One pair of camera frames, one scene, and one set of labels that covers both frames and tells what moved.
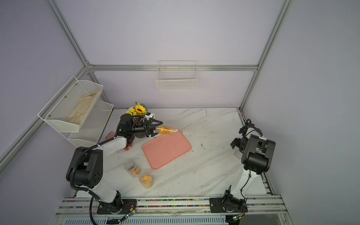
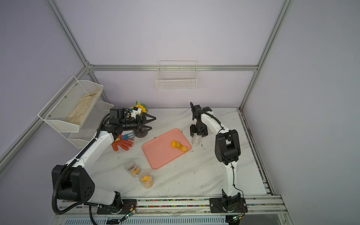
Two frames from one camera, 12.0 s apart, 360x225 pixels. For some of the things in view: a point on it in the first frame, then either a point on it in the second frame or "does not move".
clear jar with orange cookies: x=146 y=179 does not move
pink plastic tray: x=163 y=149 does not move
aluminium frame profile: x=150 y=67 does not move
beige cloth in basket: x=84 y=103 does not move
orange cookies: x=165 y=130 -> x=175 y=144
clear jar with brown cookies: x=131 y=167 does not move
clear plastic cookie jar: x=166 y=130 -> x=196 y=139
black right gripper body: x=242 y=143 -> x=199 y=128
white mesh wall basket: x=77 y=113 does not move
